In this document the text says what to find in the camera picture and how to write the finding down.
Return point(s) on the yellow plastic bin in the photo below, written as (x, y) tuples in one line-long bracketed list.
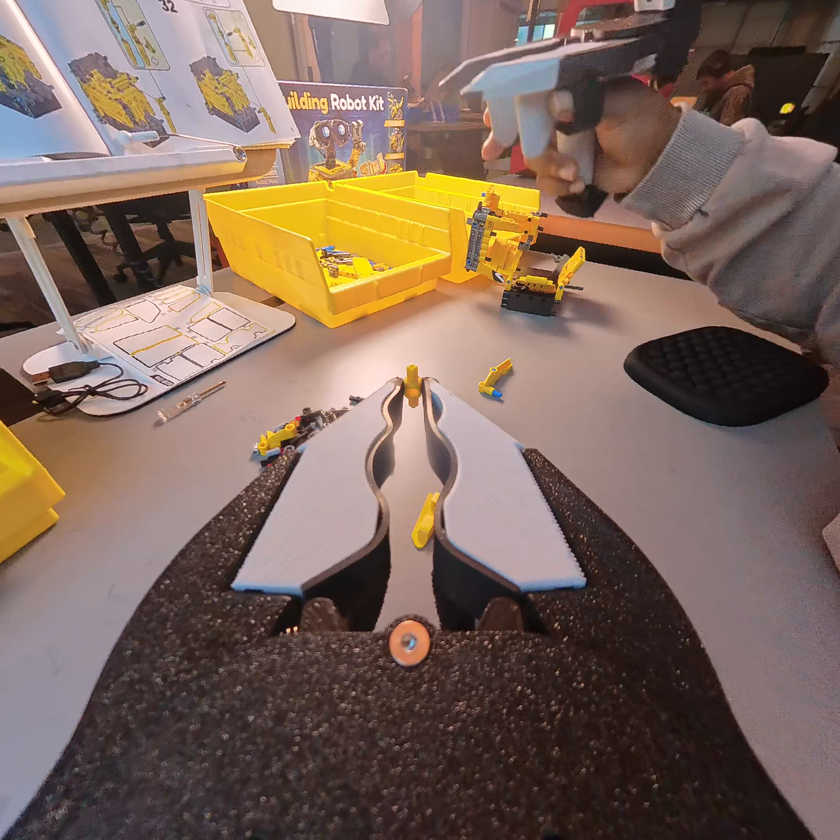
[(26, 499), (275, 243), (420, 197)]

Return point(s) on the black office chair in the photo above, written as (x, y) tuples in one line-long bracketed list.
[(138, 249)]

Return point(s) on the pile of black red pins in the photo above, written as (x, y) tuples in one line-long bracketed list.
[(315, 420)]

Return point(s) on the blue robot kit box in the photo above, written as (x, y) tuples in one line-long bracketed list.
[(354, 105)]

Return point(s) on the yellow straight beam piece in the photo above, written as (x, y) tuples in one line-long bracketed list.
[(425, 522)]

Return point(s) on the yellow bent beam piece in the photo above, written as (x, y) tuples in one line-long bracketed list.
[(275, 438)]

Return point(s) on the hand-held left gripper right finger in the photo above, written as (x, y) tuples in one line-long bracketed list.
[(505, 518)]

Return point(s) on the assorted grey blue small parts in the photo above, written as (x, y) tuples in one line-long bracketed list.
[(348, 262)]

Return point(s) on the white book stand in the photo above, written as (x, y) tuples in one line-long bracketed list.
[(131, 172)]

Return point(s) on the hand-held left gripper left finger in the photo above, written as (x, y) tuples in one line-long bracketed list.
[(315, 518)]

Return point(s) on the person's right forearm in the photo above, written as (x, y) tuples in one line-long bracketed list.
[(754, 216)]

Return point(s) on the yellow angled beam blue pin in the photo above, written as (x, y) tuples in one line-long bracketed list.
[(493, 380)]

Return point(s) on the white sticker sheet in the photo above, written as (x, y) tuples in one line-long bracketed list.
[(170, 334)]

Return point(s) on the yellow toy robot model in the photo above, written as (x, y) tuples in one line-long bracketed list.
[(505, 249)]

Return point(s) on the white building instruction booklet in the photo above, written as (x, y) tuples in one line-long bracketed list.
[(164, 59)]

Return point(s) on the black wrist rest pad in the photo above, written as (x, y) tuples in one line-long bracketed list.
[(722, 374)]

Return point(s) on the person's right hand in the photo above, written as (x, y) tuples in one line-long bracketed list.
[(636, 138)]

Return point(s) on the grey desk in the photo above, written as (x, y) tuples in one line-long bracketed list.
[(656, 525)]

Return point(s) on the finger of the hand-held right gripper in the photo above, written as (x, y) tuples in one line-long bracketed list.
[(518, 73), (499, 56)]

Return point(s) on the white lamp panel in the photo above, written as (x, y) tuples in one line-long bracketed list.
[(328, 10)]

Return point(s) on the yellow connector piece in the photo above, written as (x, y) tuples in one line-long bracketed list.
[(413, 387)]

